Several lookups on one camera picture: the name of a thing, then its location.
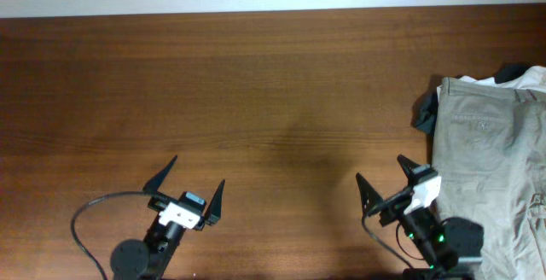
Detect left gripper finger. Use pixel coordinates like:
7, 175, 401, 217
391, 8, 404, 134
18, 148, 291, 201
204, 180, 225, 225
142, 155, 177, 193

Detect khaki shorts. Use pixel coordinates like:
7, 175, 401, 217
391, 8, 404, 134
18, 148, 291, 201
433, 78, 545, 279

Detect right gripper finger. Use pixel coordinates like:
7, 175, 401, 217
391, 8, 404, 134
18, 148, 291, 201
356, 173, 383, 216
397, 155, 427, 186

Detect white garment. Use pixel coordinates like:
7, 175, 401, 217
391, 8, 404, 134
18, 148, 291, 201
458, 64, 545, 93

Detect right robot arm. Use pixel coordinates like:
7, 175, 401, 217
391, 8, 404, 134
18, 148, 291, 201
356, 155, 485, 280

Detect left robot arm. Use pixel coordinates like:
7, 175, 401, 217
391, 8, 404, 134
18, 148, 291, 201
110, 160, 225, 280

